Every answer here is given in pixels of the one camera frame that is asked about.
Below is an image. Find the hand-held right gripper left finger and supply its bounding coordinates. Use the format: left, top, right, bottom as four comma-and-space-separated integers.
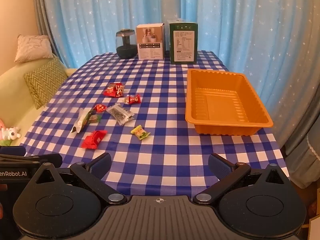
32, 152, 127, 205

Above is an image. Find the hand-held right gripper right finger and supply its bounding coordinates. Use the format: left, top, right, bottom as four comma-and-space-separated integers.
193, 153, 290, 205

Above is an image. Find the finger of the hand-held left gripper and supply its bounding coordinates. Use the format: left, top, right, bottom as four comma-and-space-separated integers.
0, 146, 27, 157
26, 153, 63, 168

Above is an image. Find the plain red snack packet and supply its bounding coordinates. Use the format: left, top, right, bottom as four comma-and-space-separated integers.
82, 130, 108, 150

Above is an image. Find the white and green snack packet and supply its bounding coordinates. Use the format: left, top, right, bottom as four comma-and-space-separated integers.
71, 108, 93, 133

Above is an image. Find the yellow and green candy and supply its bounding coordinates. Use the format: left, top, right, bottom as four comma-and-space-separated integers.
131, 125, 151, 140

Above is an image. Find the clear packet of dark seeds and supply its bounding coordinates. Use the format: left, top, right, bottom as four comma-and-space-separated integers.
106, 103, 135, 125

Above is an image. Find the orange plastic tray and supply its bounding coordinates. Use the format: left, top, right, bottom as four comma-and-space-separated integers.
185, 69, 274, 136

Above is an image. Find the red twist-wrapped candy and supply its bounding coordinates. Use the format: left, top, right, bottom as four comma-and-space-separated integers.
124, 94, 142, 104

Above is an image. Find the red printed snack packet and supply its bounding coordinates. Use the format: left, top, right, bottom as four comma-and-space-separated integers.
114, 84, 126, 98
103, 82, 117, 98

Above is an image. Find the white plush toy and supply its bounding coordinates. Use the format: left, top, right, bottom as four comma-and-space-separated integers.
1, 127, 22, 141

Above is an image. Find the light green sofa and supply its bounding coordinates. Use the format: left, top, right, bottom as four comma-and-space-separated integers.
0, 52, 78, 147

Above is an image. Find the blue checked tablecloth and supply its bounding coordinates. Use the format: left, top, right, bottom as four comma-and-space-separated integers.
20, 50, 290, 197

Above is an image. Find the green zigzag pillow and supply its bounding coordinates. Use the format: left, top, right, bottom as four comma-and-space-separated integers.
23, 57, 69, 110

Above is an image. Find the grey lace-trimmed curtain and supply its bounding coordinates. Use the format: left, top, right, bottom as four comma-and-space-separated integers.
306, 127, 320, 161

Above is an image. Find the beige pillow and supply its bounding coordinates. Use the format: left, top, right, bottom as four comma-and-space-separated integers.
14, 35, 54, 63

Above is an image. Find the dark round humidifier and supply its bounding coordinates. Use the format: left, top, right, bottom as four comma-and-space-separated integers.
116, 29, 138, 59

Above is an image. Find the green carton box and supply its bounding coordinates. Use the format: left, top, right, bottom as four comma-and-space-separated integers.
167, 19, 198, 64

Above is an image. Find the white product box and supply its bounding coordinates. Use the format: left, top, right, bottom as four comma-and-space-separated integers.
136, 23, 166, 60

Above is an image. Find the blue star curtain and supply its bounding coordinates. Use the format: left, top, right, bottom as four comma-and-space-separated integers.
37, 0, 320, 150

